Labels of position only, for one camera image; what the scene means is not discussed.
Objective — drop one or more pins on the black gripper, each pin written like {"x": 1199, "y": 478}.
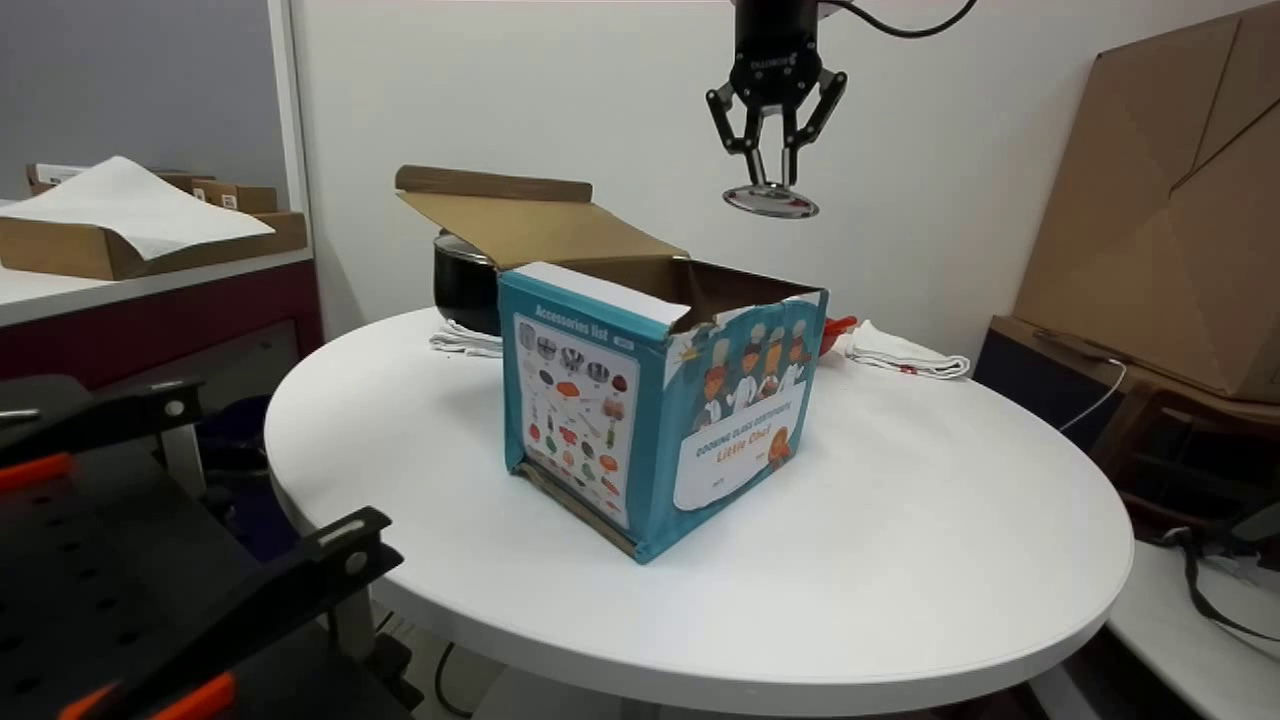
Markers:
{"x": 776, "y": 42}

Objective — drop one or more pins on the teal printed cardboard box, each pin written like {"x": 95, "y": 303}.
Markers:
{"x": 640, "y": 401}

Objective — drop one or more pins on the black cooking pot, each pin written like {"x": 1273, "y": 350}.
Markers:
{"x": 464, "y": 285}

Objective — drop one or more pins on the brown wooden furniture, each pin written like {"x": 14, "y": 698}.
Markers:
{"x": 1064, "y": 384}

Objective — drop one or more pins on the large flat cardboard sheet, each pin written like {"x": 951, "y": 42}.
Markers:
{"x": 1162, "y": 225}

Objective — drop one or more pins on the dark red desk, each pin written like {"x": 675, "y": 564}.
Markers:
{"x": 163, "y": 321}

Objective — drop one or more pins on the white paper sheet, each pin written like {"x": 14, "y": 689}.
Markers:
{"x": 134, "y": 204}

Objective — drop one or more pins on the white side table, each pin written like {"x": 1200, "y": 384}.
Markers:
{"x": 1186, "y": 642}

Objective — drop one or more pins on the shallow cardboard tray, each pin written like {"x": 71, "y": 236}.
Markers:
{"x": 82, "y": 255}

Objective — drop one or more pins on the black orange stand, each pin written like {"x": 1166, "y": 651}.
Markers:
{"x": 106, "y": 572}

